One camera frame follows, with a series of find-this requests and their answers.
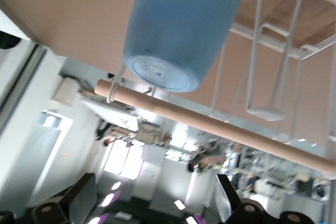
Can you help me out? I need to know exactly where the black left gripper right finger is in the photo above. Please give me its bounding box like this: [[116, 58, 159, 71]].
[[215, 173, 265, 224]]

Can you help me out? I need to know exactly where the white desk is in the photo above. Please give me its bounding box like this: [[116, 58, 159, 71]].
[[80, 95, 140, 133]]

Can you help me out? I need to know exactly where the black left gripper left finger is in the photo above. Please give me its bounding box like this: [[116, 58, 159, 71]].
[[31, 173, 98, 224]]

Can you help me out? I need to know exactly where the blue plastic cup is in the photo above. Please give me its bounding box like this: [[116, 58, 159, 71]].
[[122, 0, 253, 94]]

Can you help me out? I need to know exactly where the beige box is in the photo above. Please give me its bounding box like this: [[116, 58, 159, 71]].
[[51, 76, 80, 108]]

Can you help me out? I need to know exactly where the white wire cup rack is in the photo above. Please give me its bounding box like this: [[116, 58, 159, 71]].
[[93, 0, 336, 178]]

